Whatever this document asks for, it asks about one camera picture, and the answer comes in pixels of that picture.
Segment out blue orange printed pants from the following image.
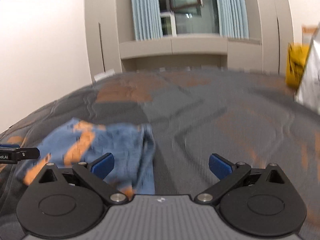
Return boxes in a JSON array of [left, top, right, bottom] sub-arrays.
[[16, 118, 156, 195]]

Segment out grey orange quilted mattress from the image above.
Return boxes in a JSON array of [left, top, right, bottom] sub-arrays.
[[1, 68, 319, 239]]

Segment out white paper bag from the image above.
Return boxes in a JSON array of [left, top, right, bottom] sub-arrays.
[[295, 25, 319, 114]]

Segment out beige built-in wardrobe unit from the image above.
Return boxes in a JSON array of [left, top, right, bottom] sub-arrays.
[[84, 0, 293, 76]]

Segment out yellow shopping bag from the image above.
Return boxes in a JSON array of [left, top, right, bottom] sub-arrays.
[[285, 43, 309, 89]]

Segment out right light blue curtain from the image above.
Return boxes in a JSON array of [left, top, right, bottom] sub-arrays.
[[216, 0, 249, 39]]

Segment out light blue curtain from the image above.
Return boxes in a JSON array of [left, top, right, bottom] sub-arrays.
[[131, 0, 163, 41], [216, 0, 249, 39]]

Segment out brown framed open window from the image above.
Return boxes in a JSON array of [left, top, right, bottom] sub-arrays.
[[159, 0, 219, 36]]

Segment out left light blue curtain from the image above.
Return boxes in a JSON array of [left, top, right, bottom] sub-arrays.
[[131, 0, 163, 41]]

